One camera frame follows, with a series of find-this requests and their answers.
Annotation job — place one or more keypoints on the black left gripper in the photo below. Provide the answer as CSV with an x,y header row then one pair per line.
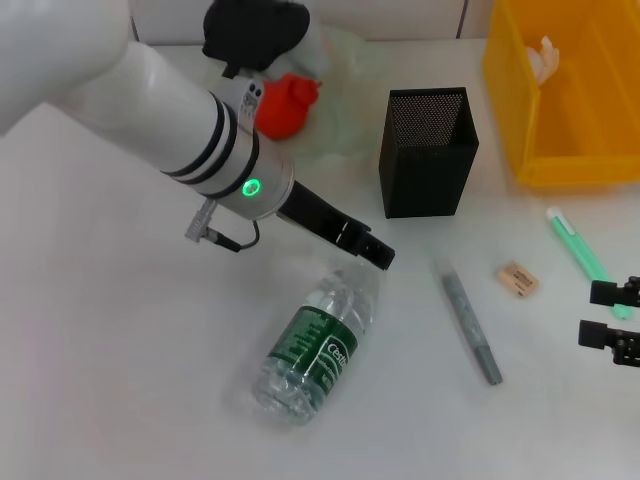
x,y
325,217

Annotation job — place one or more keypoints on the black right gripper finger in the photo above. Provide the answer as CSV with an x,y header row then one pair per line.
x,y
607,292
595,334

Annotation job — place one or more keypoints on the mint green pen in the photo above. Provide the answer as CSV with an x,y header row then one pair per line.
x,y
575,245

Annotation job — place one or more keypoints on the clear green-label water bottle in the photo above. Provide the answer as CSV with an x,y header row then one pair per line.
x,y
315,340

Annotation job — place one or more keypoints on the red-orange toy fruit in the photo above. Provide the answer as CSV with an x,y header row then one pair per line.
x,y
285,110

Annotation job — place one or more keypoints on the white paper ball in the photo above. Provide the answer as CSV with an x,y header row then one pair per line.
x,y
545,57

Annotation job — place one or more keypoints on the small beige eraser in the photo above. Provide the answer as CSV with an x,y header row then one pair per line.
x,y
517,277

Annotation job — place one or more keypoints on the black mesh pen holder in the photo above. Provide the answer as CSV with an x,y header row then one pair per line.
x,y
425,170

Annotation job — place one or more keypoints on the grey marker pen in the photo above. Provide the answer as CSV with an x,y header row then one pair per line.
x,y
467,315

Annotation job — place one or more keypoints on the translucent green fruit plate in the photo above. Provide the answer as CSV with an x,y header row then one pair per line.
x,y
345,90

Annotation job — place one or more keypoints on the yellow plastic bin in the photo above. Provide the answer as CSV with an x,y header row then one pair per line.
x,y
585,115

